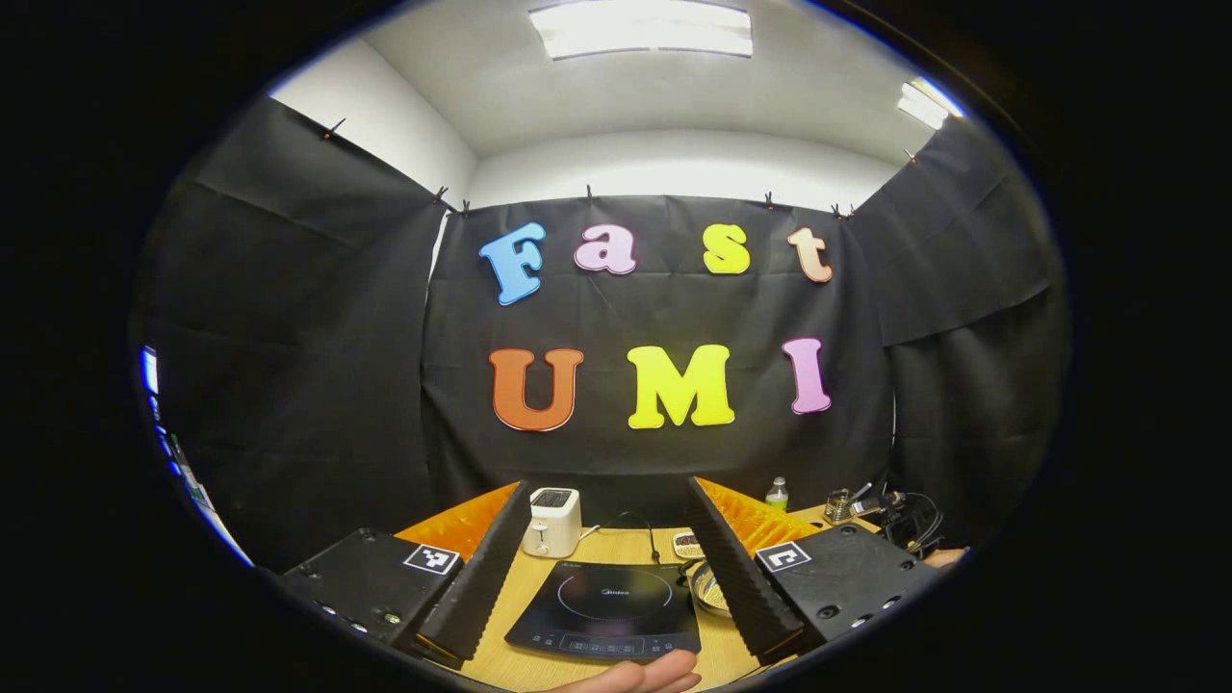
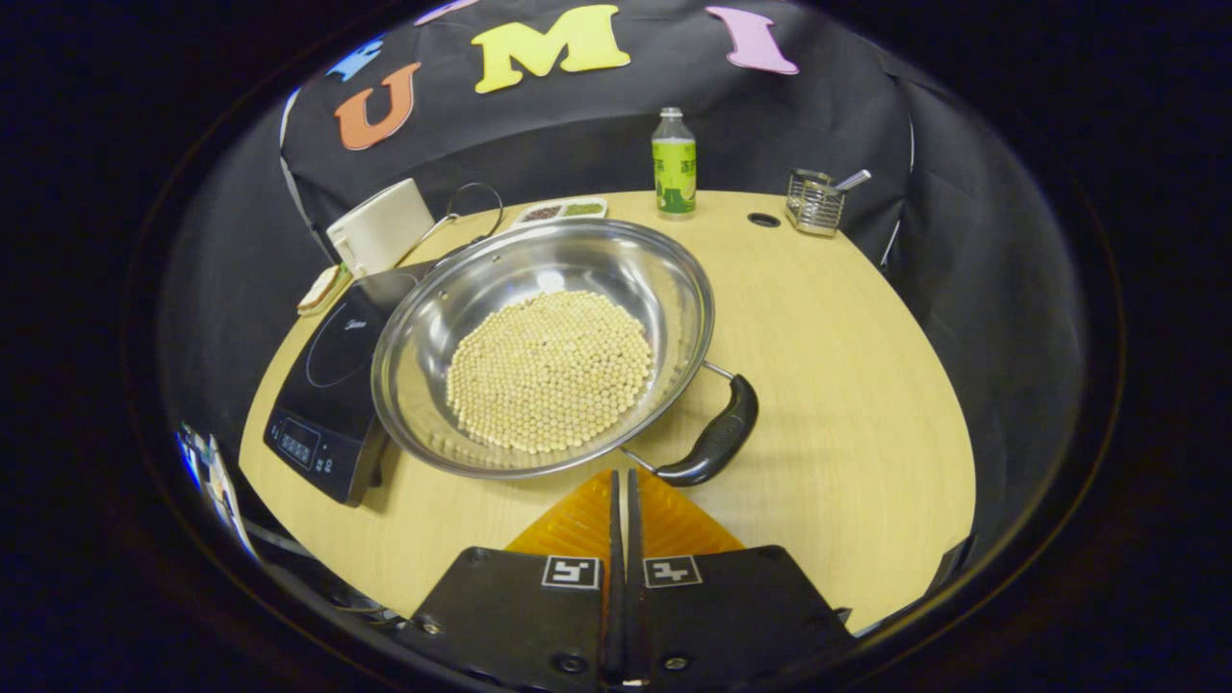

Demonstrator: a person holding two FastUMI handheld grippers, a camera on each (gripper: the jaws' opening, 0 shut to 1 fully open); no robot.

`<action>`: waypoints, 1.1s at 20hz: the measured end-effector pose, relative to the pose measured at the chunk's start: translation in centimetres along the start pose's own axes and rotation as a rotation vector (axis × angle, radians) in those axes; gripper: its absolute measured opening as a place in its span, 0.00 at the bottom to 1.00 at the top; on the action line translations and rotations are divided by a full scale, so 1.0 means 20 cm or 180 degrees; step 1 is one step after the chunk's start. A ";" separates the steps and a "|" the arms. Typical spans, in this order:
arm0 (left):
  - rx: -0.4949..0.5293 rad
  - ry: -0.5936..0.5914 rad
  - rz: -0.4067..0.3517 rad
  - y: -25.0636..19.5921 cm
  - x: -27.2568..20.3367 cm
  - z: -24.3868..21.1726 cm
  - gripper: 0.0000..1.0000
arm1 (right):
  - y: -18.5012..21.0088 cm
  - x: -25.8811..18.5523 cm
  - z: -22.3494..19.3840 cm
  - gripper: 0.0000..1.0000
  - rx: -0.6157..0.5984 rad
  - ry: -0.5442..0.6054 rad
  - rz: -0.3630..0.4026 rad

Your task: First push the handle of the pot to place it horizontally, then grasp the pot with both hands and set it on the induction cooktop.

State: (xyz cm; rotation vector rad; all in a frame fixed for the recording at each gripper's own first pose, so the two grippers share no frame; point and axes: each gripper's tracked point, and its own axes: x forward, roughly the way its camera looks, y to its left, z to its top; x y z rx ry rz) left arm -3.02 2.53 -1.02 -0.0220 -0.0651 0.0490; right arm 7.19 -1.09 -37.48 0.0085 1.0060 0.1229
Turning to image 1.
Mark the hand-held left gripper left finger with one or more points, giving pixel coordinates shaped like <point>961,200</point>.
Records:
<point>481,587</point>

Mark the metal utensil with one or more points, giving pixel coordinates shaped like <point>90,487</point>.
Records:
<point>881,500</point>

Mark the black backdrop cloth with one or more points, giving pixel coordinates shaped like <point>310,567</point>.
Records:
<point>674,308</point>

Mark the rectangular ceiling light panel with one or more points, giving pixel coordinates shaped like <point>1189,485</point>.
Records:
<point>640,29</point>
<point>924,104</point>

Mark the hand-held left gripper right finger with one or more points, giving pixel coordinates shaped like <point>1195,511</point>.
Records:
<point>736,577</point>

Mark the white toaster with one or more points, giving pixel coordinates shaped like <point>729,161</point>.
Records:
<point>551,525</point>

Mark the stainless steel pot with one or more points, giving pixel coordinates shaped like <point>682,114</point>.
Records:
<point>710,592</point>

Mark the white divided tray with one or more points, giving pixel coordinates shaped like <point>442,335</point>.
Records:
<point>685,545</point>

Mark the green label bottle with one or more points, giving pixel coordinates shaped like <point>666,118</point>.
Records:
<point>777,496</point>

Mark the black induction cooktop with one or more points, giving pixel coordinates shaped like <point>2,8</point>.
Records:
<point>606,611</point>

